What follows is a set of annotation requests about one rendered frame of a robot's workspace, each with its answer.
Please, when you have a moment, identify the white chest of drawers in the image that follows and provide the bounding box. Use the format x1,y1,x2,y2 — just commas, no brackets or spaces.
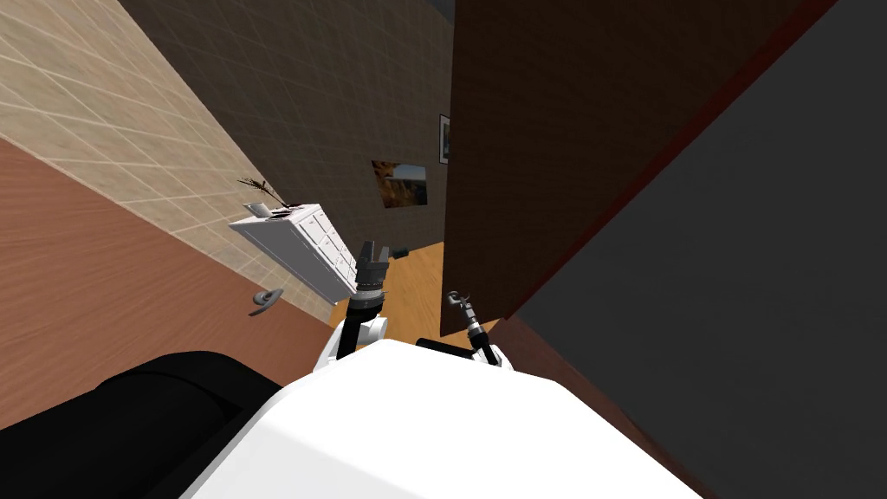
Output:
228,176,359,306

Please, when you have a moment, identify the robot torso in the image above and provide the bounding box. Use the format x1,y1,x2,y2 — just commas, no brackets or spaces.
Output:
178,337,702,499

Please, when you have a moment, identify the dark brown wooden door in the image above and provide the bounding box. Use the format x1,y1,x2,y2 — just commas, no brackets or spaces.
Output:
439,0,813,339

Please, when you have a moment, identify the reddish brown wooden door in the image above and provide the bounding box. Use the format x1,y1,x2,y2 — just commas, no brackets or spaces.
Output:
0,137,337,432

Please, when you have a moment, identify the orange landscape wall picture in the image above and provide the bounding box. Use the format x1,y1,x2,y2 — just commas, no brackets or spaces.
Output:
371,159,429,210

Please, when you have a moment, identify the grey door handle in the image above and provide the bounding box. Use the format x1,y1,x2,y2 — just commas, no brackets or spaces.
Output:
249,288,285,318

